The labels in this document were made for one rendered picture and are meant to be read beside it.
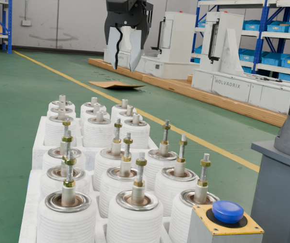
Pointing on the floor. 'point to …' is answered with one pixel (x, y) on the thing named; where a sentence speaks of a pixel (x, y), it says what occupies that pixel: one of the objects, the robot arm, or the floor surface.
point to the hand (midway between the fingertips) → (123, 64)
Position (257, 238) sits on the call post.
